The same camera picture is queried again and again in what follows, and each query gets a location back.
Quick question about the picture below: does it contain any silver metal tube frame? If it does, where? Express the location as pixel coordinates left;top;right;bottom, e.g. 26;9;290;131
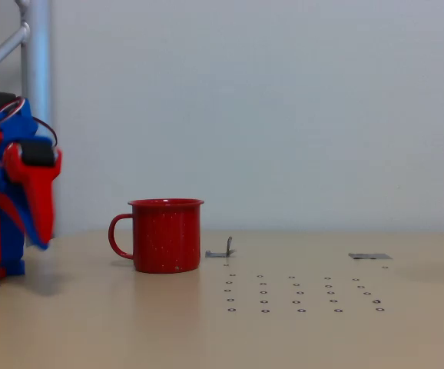
0;0;56;240

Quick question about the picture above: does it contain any red speckled enamel mug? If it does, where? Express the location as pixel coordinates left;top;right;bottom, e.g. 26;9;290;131
108;198;205;274

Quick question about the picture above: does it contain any red gripper servo cable loop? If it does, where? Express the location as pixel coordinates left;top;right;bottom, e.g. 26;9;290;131
0;97;59;167

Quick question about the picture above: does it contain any flat grey metal plate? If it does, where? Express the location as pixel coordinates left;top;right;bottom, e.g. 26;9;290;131
347;252;394;261

